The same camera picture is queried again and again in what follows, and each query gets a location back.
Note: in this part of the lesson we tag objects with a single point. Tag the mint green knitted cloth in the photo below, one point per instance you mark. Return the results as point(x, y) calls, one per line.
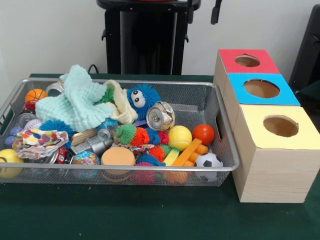
point(75, 105)

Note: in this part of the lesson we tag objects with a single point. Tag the orange plastic block toy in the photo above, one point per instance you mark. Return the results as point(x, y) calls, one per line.
point(187, 152)

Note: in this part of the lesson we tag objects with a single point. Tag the red ball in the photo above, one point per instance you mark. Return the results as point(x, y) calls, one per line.
point(203, 133)

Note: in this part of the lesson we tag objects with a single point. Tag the blue spiky toy with eyes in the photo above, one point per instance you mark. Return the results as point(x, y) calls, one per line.
point(150, 95)

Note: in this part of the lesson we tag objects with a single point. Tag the crushed silver drink can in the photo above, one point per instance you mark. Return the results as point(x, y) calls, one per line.
point(160, 116)

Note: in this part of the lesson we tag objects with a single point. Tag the dark green table cloth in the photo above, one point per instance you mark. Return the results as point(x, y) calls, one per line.
point(312, 97)
point(150, 212)

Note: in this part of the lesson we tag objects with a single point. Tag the colourful patterned cloth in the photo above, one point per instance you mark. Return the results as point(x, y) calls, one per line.
point(37, 142)

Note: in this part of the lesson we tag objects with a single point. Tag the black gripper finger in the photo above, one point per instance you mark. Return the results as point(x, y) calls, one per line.
point(190, 15)
point(216, 10)

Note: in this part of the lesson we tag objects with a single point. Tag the yellow tennis ball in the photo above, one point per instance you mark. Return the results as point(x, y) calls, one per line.
point(180, 137)

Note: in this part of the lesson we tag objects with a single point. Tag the black and white soccer ball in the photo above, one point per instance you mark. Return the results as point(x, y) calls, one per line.
point(208, 160)

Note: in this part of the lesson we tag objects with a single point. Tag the cream knitted cloth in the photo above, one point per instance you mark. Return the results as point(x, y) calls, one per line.
point(122, 110)

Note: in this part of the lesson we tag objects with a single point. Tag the black upright panel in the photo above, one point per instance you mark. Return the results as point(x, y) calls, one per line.
point(307, 50)

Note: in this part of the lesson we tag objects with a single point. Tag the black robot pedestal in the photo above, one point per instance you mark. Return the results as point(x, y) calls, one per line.
point(150, 37)

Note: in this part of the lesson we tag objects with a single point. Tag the wooden box with three holes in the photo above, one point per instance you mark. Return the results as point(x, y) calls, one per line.
point(275, 175)

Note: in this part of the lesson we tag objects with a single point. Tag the orange foam disc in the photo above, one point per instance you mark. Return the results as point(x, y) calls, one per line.
point(117, 156)

